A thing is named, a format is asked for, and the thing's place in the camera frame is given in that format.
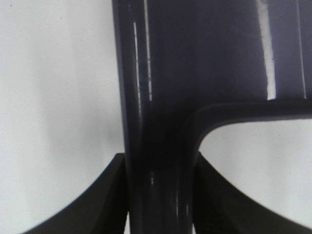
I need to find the purple plastic dustpan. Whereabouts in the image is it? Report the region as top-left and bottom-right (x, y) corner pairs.
(113, 0), (312, 234)

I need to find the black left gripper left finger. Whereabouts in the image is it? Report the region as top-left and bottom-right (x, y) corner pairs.
(27, 153), (129, 234)

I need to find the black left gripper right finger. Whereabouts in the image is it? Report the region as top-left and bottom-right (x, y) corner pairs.
(193, 154), (312, 234)

